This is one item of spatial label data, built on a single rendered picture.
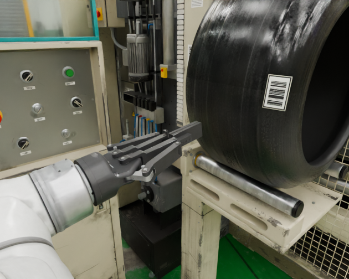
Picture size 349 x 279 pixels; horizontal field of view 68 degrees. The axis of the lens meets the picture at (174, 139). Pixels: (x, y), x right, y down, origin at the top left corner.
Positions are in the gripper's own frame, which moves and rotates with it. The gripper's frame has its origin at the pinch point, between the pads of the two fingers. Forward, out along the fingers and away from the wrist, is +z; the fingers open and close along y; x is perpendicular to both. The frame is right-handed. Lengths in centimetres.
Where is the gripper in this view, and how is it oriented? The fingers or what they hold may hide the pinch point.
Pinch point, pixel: (185, 134)
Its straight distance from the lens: 48.5
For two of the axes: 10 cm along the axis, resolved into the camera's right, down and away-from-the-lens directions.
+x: 1.1, 8.8, 4.6
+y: -6.3, -2.9, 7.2
